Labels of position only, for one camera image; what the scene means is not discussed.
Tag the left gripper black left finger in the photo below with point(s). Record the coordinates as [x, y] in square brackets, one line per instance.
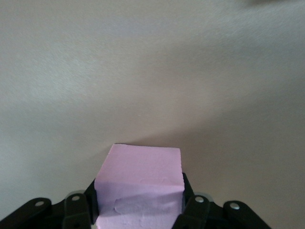
[76, 210]

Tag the pink foam cube block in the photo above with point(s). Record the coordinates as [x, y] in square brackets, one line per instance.
[140, 181]

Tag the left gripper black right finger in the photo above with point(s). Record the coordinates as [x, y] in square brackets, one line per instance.
[197, 212]

